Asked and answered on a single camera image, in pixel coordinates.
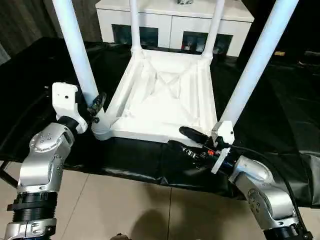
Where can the white plastic table top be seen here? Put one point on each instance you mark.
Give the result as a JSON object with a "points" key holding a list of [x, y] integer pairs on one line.
{"points": [[162, 107]]}

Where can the white plastic table leg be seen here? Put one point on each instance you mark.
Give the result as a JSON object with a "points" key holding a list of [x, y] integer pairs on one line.
{"points": [[135, 25], [75, 45], [215, 25], [257, 62]]}

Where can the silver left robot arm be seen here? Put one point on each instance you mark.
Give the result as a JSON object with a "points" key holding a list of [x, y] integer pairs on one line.
{"points": [[42, 160]]}

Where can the black plastic cover mat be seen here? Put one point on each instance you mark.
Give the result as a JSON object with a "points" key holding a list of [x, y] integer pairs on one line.
{"points": [[37, 75]]}

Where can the grey curtain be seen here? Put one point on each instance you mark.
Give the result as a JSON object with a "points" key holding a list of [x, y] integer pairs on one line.
{"points": [[25, 25]]}

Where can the black tripod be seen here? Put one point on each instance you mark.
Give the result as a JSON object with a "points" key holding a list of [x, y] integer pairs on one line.
{"points": [[7, 175]]}

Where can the dark robot body part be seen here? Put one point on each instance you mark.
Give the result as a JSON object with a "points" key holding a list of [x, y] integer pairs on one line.
{"points": [[123, 237]]}

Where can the white sideboard with glass doors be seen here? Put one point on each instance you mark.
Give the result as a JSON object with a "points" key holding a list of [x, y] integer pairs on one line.
{"points": [[175, 25]]}

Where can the small tan box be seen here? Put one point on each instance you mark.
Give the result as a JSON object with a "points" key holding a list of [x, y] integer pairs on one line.
{"points": [[279, 54]]}

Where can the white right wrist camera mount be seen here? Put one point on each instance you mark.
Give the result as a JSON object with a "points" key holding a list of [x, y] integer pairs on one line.
{"points": [[225, 130]]}

